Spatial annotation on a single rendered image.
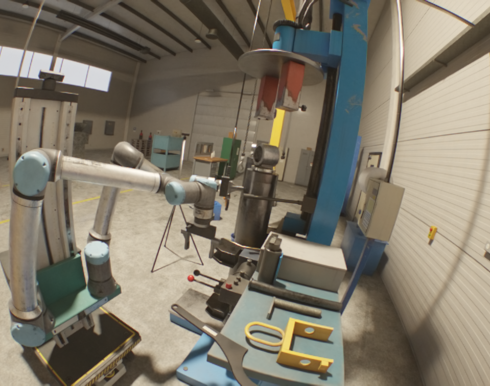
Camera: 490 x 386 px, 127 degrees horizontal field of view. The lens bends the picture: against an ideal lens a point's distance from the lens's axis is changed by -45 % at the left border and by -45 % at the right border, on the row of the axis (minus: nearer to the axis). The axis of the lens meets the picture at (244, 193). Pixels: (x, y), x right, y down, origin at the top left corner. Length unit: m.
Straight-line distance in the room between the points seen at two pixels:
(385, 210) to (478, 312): 1.25
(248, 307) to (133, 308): 1.62
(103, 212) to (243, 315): 0.94
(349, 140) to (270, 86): 0.68
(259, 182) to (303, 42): 0.97
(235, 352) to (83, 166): 0.79
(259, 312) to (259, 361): 0.23
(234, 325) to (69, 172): 0.77
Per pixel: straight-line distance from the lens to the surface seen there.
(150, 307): 2.32
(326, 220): 1.37
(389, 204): 1.62
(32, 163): 0.70
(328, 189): 1.33
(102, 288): 1.36
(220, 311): 1.58
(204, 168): 7.45
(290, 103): 1.25
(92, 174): 0.86
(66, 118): 1.18
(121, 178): 0.89
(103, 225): 1.37
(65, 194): 1.24
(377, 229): 1.65
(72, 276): 1.39
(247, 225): 1.44
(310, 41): 1.56
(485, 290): 2.15
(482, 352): 2.10
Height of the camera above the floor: 1.63
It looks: 13 degrees down
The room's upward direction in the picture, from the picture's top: 10 degrees clockwise
